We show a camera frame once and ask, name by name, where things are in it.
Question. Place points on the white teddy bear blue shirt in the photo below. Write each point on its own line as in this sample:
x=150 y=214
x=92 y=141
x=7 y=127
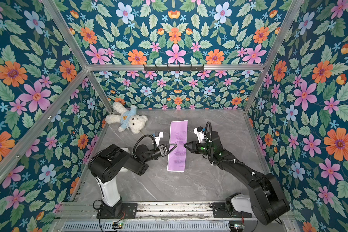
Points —
x=127 y=118

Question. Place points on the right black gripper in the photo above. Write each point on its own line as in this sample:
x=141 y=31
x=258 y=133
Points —
x=197 y=147

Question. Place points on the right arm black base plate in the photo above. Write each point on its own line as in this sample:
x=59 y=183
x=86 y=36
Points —
x=227 y=210

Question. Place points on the black hook rail on frame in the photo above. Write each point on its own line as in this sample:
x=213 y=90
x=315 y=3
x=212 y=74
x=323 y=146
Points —
x=169 y=68

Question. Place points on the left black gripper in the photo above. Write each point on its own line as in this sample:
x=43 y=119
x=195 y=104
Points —
x=161 y=151

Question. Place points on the aluminium front mounting rail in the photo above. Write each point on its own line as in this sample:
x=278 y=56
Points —
x=180 y=210

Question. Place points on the white box behind left arm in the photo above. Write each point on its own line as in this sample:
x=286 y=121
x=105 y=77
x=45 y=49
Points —
x=127 y=150

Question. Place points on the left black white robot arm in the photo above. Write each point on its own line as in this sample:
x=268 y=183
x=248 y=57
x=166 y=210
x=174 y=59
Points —
x=106 y=165

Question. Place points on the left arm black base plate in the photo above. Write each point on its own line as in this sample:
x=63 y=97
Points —
x=120 y=210

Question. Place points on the purple printed paper sheet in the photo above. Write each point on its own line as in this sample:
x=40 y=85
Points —
x=177 y=157

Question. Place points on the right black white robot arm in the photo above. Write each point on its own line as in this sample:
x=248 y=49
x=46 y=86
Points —
x=265 y=199

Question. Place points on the white ventilation grille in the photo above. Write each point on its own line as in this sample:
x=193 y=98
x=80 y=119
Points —
x=147 y=226

